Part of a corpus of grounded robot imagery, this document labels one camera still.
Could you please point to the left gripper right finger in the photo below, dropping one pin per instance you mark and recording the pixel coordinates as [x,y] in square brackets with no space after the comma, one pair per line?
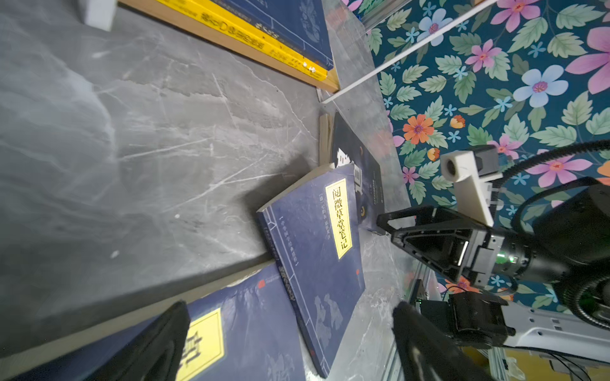
[426,353]

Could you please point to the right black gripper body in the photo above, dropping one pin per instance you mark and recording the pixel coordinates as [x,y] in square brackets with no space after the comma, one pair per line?
[517,256]

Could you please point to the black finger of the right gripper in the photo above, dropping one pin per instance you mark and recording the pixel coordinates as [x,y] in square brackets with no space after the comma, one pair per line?
[445,240]

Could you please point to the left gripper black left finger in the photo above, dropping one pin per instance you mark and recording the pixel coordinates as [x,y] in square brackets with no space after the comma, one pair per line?
[154,354]

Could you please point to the navy book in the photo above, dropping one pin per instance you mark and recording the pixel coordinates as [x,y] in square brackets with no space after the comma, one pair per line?
[312,230]
[242,328]
[299,24]

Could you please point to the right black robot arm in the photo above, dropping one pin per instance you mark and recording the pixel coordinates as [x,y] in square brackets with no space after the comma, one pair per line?
[560,236]

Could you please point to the dark wolf cover book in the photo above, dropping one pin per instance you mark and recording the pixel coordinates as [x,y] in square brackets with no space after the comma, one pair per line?
[339,145]

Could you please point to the yellow book on shelf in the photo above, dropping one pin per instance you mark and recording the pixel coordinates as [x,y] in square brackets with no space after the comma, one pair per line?
[214,16]

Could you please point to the white wooden book shelf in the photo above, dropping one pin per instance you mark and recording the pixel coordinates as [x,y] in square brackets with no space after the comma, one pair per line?
[329,89]

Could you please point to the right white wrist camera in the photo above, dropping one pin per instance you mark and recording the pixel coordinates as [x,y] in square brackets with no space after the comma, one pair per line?
[472,173]

